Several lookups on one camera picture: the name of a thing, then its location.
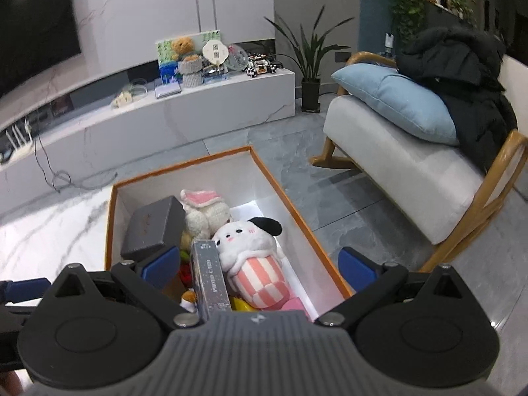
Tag grey knitted basket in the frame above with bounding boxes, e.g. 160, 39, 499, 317
177, 55, 205, 88

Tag black jacket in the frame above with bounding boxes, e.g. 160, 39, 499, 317
395, 26, 519, 175

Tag white marble TV cabinet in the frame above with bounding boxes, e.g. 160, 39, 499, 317
0, 66, 297, 216

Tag black power cable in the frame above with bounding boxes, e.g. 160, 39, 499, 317
32, 128, 117, 193

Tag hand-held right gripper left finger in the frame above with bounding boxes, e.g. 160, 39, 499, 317
49, 245, 203, 329

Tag green blue illustrated picture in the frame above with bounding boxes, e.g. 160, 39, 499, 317
155, 29, 224, 85

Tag orange storage box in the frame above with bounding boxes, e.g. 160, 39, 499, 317
103, 145, 356, 327

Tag light blue cushion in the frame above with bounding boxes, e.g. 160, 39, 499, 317
331, 67, 461, 146

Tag wooden rocking armchair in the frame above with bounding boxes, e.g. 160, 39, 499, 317
310, 51, 528, 274

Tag white crochet bunny pink ears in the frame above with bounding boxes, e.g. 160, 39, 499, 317
180, 188, 234, 241

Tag dark grey box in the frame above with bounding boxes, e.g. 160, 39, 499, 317
120, 195, 186, 262

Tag black white block figures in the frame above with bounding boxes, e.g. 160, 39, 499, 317
246, 52, 285, 79

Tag brown teddy bear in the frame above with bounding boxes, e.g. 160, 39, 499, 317
171, 36, 197, 62

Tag grey printed card box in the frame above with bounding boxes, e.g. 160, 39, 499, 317
190, 239, 233, 325

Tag white dog plush striped outfit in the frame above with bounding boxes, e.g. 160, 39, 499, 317
211, 216, 292, 310

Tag potted long-leaf plant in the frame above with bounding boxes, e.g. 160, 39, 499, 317
263, 6, 356, 114

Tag white router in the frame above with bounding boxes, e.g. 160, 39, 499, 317
0, 117, 36, 162

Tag black television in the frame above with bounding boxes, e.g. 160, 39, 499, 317
0, 0, 82, 98

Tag white round hand fan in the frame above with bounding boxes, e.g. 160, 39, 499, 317
202, 39, 229, 69

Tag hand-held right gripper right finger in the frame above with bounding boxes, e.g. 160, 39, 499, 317
317, 246, 476, 326

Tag brown cardboard box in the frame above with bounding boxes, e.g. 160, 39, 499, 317
163, 274, 187, 304

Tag clear glass dish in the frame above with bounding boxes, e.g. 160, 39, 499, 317
124, 78, 148, 101

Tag grey tablet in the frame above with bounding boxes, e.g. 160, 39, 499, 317
154, 81, 182, 100

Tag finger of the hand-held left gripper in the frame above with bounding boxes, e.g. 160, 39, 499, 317
0, 278, 52, 304

